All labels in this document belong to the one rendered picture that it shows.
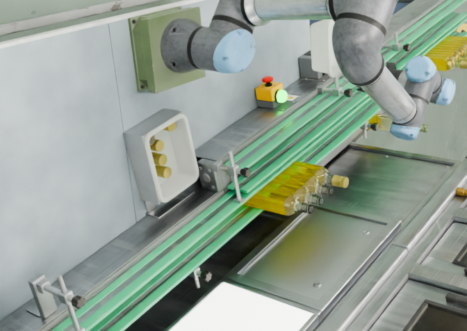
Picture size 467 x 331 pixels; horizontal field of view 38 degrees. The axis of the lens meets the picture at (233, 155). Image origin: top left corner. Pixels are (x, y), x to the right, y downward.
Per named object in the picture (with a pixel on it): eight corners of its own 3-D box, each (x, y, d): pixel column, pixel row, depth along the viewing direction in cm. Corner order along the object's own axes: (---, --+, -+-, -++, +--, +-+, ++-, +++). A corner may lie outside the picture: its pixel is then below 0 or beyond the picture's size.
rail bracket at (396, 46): (376, 50, 275) (407, 52, 267) (374, 33, 272) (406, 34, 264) (381, 46, 278) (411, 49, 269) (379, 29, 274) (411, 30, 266)
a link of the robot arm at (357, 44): (356, 67, 144) (427, 145, 182) (372, 19, 145) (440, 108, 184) (310, 60, 151) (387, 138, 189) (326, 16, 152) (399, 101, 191)
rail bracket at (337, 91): (315, 94, 245) (348, 99, 236) (313, 75, 241) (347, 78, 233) (321, 90, 247) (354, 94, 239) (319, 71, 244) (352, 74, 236)
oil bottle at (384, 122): (361, 128, 274) (422, 137, 258) (361, 114, 273) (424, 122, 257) (367, 125, 279) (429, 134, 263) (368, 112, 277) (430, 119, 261)
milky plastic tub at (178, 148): (141, 200, 202) (162, 206, 196) (122, 132, 192) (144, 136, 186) (180, 173, 213) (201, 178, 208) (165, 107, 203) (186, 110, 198)
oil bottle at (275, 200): (238, 204, 218) (293, 218, 205) (234, 188, 215) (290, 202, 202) (248, 195, 222) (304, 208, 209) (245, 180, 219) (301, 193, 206)
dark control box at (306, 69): (299, 77, 257) (318, 79, 252) (297, 57, 254) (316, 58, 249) (310, 69, 263) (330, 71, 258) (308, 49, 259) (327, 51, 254)
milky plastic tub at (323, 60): (302, 19, 202) (328, 21, 197) (341, 7, 218) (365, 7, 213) (305, 77, 208) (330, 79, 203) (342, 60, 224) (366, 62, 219)
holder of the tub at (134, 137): (144, 215, 204) (162, 220, 200) (122, 132, 192) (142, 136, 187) (182, 188, 216) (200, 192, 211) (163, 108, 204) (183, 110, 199)
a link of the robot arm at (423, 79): (423, 93, 177) (433, 109, 186) (436, 54, 179) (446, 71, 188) (395, 88, 182) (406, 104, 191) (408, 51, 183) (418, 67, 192)
